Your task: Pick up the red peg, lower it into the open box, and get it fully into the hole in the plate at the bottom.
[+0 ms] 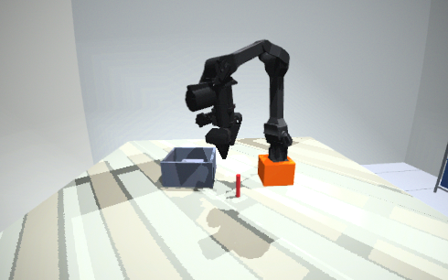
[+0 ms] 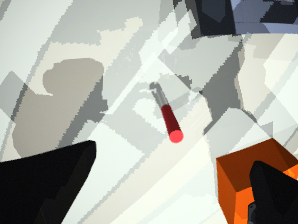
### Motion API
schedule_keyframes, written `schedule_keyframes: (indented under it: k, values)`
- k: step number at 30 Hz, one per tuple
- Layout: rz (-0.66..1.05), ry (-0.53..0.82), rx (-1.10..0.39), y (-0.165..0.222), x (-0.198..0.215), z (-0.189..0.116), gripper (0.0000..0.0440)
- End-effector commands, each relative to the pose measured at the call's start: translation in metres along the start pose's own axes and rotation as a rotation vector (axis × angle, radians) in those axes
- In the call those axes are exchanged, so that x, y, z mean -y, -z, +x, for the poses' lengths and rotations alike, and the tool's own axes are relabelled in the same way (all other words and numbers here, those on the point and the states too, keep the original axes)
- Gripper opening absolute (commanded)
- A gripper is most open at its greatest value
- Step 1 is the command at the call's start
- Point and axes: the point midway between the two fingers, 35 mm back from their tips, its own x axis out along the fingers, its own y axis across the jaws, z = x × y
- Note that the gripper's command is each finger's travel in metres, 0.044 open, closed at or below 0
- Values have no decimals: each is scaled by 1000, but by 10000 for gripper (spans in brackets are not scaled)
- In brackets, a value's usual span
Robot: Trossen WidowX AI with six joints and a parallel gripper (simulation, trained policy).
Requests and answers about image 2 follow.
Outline red peg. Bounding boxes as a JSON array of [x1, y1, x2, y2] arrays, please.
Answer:
[[161, 105, 184, 143]]

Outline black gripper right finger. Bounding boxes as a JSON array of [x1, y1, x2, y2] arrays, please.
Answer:
[[249, 160, 298, 224]]

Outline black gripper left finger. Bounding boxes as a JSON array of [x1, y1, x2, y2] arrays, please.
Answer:
[[0, 140, 97, 224]]

